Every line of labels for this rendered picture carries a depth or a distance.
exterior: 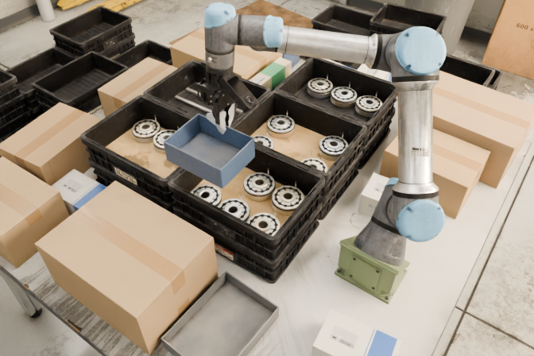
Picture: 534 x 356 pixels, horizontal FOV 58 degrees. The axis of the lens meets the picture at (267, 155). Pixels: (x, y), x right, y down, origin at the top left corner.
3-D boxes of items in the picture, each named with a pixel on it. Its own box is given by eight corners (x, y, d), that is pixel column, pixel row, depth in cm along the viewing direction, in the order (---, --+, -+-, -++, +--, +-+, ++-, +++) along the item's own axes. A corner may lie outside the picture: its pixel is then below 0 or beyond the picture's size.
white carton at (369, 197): (423, 210, 171) (429, 192, 165) (413, 234, 163) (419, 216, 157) (369, 190, 178) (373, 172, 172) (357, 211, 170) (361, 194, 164)
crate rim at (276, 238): (326, 182, 152) (327, 177, 151) (274, 247, 134) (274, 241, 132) (225, 137, 169) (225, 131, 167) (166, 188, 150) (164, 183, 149)
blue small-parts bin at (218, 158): (255, 156, 137) (254, 137, 133) (222, 189, 129) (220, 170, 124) (200, 131, 146) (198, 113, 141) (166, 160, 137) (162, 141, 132)
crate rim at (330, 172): (368, 131, 171) (369, 126, 169) (326, 182, 152) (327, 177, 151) (272, 94, 187) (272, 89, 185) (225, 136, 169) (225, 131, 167)
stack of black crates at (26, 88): (68, 92, 319) (52, 46, 296) (98, 108, 306) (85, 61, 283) (13, 123, 295) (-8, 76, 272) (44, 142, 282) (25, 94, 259)
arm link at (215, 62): (240, 48, 125) (219, 59, 119) (240, 64, 128) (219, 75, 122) (218, 40, 128) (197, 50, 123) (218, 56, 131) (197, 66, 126)
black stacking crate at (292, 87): (396, 110, 195) (401, 87, 188) (364, 151, 177) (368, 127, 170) (311, 79, 212) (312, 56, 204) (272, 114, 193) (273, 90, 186)
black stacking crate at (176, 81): (272, 114, 193) (272, 90, 186) (226, 156, 175) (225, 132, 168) (195, 83, 210) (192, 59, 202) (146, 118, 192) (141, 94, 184)
